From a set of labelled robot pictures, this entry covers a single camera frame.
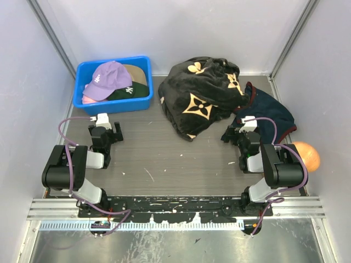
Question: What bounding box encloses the green NY cap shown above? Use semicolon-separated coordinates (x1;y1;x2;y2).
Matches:
106;82;149;101

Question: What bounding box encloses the beige cap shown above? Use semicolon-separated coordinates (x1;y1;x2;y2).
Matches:
123;64;147;85

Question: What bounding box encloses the wooden hat stand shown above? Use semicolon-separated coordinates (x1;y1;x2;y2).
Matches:
263;141;321;176

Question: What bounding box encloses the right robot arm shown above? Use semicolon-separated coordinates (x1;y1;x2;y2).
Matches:
223;125;308;216

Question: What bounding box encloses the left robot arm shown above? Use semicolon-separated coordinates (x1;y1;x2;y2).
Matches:
42;122;123;217

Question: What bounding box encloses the pink cap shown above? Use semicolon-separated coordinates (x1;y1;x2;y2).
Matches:
82;95;99;105

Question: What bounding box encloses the navy cloth red trim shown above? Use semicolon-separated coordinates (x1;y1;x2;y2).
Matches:
231;82;297;144

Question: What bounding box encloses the black floral blanket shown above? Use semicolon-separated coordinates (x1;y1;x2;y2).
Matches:
158;56;250;142

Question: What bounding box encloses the purple LA cap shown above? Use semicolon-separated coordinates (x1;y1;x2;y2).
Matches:
83;61;132;101

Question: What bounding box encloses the blue plastic bin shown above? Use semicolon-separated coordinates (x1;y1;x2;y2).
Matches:
72;56;154;115

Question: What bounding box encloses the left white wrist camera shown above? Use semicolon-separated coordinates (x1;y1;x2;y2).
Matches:
90;113;112;129

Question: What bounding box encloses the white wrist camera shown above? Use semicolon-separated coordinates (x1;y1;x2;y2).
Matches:
90;113;112;129
239;116;257;133

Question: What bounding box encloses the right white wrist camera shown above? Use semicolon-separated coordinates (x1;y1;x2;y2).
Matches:
239;116;257;133

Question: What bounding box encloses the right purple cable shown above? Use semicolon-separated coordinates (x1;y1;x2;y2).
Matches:
251;117;308;236

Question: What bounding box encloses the purple cable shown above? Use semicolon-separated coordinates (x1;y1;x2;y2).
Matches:
58;116;132;237
251;117;308;236

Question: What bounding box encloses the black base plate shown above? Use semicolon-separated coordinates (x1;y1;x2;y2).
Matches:
78;196;274;224

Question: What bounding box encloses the aluminium front rail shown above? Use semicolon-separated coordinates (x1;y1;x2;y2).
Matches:
27;196;325;220

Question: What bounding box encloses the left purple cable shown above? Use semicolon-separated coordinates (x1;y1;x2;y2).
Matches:
58;116;132;237

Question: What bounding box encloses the white slotted cable duct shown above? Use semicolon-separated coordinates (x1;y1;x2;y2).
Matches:
38;220;245;231

